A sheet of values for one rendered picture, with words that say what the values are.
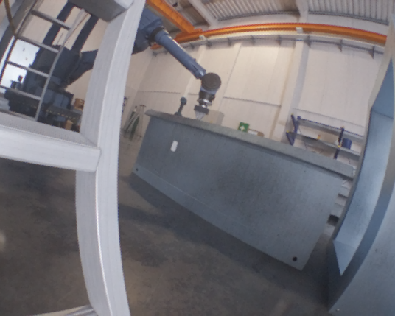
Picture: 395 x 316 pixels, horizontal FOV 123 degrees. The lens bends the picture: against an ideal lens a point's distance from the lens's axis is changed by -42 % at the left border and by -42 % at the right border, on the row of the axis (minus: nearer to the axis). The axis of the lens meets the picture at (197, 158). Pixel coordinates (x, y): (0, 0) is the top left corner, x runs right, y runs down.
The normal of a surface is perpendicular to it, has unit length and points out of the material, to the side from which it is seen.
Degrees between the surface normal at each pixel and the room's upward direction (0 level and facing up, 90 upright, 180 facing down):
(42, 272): 0
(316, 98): 90
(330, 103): 90
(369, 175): 90
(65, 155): 90
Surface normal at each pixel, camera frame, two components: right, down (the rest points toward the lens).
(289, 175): -0.56, -0.16
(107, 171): 0.83, -0.10
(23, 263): 0.34, -0.94
